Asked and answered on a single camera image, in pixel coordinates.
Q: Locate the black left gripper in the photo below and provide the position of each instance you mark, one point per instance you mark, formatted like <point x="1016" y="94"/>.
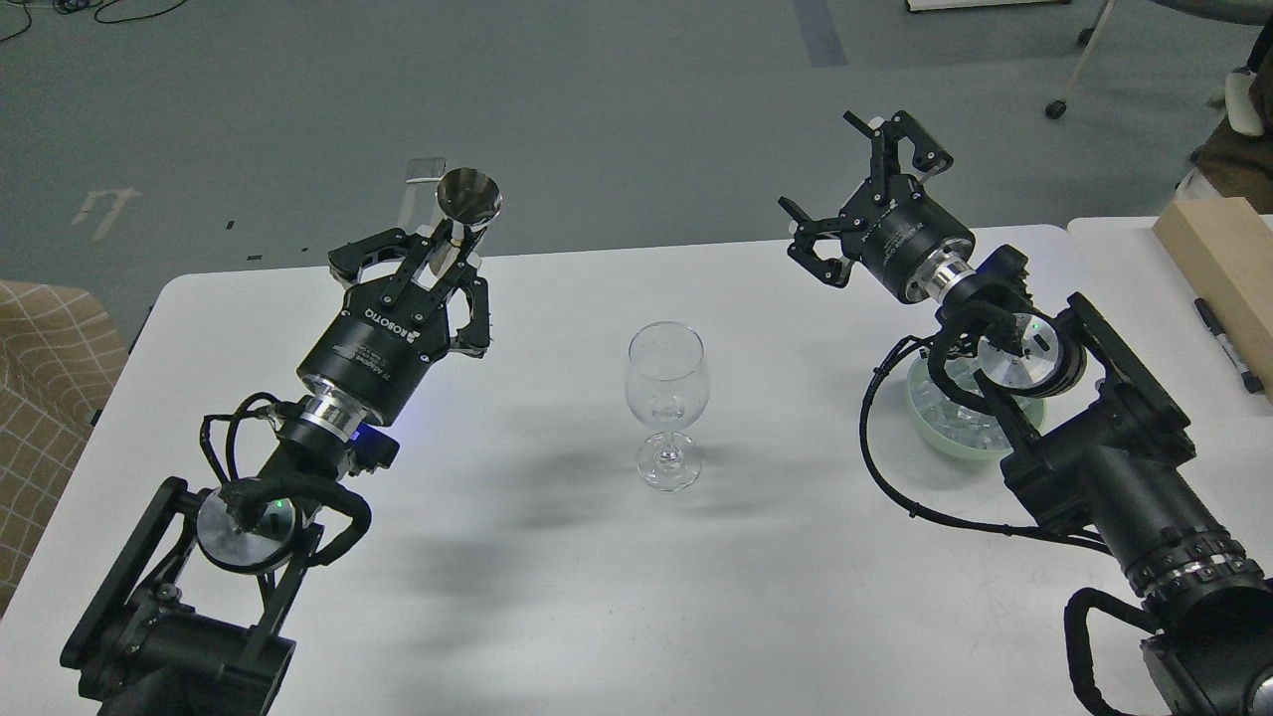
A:
<point x="390" y="331"/>

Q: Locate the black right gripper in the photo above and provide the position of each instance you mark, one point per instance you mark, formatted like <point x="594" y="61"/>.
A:
<point x="910" y="244"/>

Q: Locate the steel cocktail jigger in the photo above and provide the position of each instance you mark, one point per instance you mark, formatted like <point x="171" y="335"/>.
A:
<point x="469" y="201"/>

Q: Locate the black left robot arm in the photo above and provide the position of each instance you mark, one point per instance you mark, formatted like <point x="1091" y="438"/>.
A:
<point x="280" y="506"/>

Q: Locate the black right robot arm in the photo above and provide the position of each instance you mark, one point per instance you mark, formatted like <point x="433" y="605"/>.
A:
<point x="1096" y="444"/>

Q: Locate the green bowl of ice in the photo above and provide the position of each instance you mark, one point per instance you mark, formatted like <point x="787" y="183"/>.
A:
<point x="952" y="428"/>

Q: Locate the clear wine glass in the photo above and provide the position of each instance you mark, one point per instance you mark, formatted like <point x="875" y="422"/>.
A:
<point x="667" y="387"/>

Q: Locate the silver floor plate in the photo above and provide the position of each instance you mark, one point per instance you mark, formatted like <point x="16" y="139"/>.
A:
<point x="425" y="170"/>

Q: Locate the light wooden box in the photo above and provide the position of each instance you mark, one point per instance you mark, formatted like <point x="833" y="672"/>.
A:
<point x="1224" y="249"/>

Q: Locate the beige checkered chair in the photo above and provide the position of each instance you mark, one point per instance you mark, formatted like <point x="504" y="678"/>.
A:
<point x="61" y="357"/>

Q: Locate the seated person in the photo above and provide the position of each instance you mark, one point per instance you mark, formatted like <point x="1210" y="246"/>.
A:
<point x="1236" y="160"/>

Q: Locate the black marker pen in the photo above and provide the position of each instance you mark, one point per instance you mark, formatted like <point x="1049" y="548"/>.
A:
<point x="1252" y="384"/>

